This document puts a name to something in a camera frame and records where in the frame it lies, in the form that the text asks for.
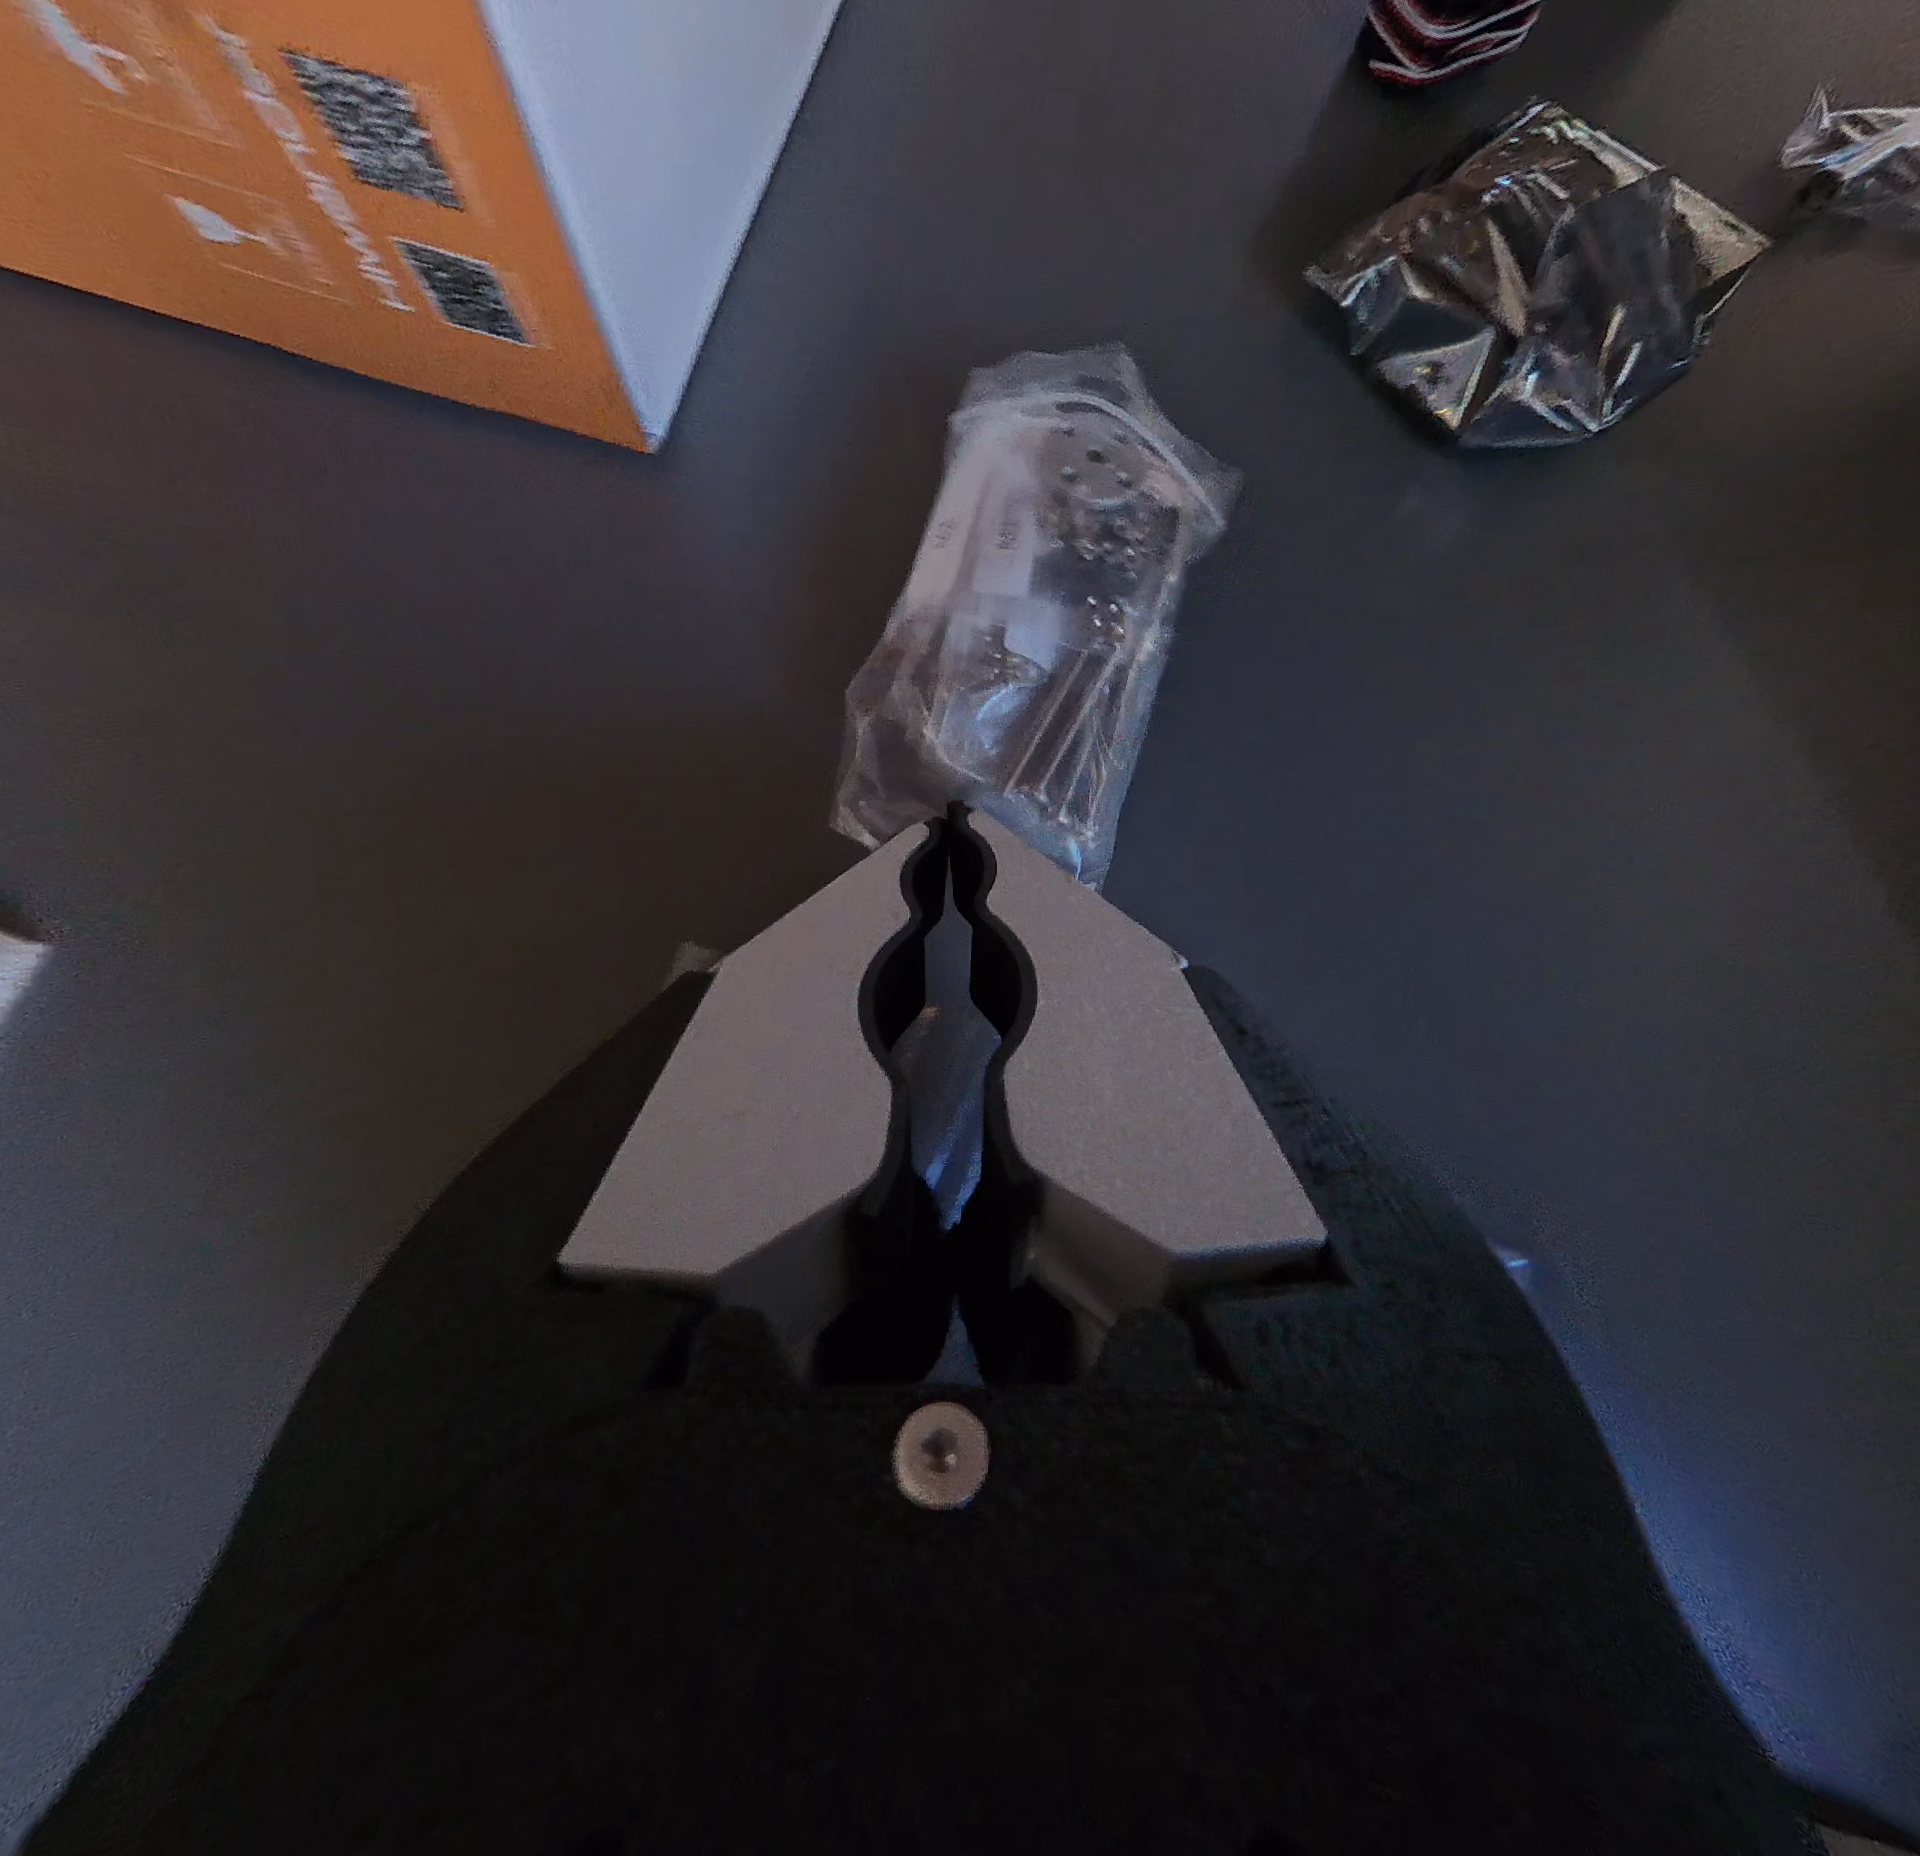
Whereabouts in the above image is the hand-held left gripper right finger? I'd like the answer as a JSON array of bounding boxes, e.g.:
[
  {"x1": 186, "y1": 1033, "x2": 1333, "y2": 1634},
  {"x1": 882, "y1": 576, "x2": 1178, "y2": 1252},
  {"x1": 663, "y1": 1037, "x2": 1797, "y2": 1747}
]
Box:
[{"x1": 947, "y1": 801, "x2": 1337, "y2": 1384}]

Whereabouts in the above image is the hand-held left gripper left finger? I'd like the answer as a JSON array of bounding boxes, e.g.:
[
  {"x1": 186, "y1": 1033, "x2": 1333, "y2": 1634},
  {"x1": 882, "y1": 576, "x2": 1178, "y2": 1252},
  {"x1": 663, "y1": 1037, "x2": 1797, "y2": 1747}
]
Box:
[{"x1": 560, "y1": 813, "x2": 961, "y2": 1384}]

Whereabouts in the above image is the zip bag of assorted screws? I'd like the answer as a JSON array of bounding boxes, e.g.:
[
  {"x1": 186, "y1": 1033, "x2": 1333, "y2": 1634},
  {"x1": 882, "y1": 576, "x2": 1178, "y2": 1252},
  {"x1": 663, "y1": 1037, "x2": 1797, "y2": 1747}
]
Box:
[{"x1": 832, "y1": 340, "x2": 1243, "y2": 1235}]

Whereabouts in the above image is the orange and white box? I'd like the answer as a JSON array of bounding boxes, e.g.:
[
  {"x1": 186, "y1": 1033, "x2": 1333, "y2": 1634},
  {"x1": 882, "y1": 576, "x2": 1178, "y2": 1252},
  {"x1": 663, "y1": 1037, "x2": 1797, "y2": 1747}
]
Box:
[{"x1": 0, "y1": 0, "x2": 873, "y2": 454}]

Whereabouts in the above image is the black servo with striped cable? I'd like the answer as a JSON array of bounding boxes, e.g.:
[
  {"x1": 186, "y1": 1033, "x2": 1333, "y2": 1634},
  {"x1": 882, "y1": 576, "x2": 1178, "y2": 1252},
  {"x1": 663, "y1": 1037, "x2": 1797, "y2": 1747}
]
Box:
[{"x1": 1365, "y1": 0, "x2": 1585, "y2": 83}]

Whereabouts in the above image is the grey desk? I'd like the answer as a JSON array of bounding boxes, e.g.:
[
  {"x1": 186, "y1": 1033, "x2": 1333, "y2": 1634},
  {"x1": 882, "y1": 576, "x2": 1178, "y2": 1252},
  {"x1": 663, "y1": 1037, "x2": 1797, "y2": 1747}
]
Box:
[{"x1": 0, "y1": 0, "x2": 1920, "y2": 1813}]

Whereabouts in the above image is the silver foil bag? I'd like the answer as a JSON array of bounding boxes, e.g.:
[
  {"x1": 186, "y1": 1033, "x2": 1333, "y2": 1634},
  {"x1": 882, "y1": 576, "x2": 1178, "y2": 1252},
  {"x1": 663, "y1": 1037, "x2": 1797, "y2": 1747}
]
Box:
[{"x1": 1302, "y1": 97, "x2": 1775, "y2": 453}]

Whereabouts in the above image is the small crumpled clear bag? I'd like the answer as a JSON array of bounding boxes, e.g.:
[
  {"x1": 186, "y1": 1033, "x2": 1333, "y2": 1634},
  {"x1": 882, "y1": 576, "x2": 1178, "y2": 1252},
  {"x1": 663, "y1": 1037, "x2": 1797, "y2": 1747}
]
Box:
[{"x1": 1776, "y1": 85, "x2": 1920, "y2": 213}]

